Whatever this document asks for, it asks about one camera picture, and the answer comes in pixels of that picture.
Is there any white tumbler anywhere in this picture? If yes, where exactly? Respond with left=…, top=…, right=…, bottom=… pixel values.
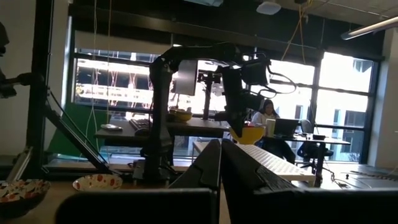
left=266, top=118, right=277, bottom=138

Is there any long office desk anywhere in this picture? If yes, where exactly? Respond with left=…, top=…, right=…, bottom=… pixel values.
left=261, top=132, right=351, bottom=187

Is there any black laptop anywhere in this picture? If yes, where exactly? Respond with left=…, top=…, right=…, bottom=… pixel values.
left=273, top=118, right=300, bottom=138

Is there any white perforated metal shelf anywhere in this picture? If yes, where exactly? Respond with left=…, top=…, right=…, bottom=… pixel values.
left=192, top=141, right=317, bottom=183

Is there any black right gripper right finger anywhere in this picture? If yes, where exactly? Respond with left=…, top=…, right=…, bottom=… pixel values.
left=221, top=138, right=398, bottom=224

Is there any black rig frame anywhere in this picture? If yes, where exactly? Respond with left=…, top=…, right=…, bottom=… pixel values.
left=6, top=0, right=122, bottom=183

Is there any dark office desk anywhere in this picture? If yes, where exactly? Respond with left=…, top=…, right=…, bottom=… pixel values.
left=94, top=117, right=231, bottom=147

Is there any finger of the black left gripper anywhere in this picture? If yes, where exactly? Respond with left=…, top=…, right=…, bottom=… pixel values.
left=229, top=117, right=249, bottom=138

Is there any black monitor stand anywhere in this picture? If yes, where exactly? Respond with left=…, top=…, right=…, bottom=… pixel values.
left=197, top=71, right=222, bottom=121

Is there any yellow hanging cable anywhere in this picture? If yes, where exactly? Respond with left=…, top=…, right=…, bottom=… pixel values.
left=279, top=0, right=313, bottom=65

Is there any plain yellow bowl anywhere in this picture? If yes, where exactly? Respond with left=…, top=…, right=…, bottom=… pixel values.
left=169, top=107, right=193, bottom=123

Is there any yellow bowl blue leaf print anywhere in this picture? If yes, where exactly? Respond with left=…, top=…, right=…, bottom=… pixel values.
left=229, top=126, right=266, bottom=146

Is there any small white dish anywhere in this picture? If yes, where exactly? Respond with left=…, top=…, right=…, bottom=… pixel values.
left=100, top=123, right=124, bottom=131

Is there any long ceiling light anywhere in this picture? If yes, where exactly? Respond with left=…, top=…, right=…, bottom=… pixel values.
left=340, top=15, right=398, bottom=41

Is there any green bowl red fruit print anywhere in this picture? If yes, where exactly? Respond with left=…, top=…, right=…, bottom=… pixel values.
left=72, top=174, right=123, bottom=192

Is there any large dark bowl orange print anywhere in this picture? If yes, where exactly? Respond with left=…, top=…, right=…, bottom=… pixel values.
left=0, top=179, right=52, bottom=218

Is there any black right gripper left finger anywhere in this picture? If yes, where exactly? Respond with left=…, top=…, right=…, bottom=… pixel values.
left=55, top=139, right=222, bottom=224

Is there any white round ceiling device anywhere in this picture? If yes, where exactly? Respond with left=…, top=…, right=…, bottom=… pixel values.
left=256, top=1, right=282, bottom=16

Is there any black office chair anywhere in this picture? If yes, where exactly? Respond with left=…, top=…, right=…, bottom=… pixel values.
left=297, top=119, right=334, bottom=169

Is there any black keyboard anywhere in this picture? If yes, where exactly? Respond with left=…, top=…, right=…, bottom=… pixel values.
left=129, top=118, right=153, bottom=131

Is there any person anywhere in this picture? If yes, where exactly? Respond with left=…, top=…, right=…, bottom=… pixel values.
left=251, top=98, right=296, bottom=164

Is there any green board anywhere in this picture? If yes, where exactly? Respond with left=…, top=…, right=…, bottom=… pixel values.
left=48, top=102, right=108, bottom=156

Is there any grey computer monitor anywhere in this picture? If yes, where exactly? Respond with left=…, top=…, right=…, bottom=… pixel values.
left=174, top=59, right=199, bottom=96

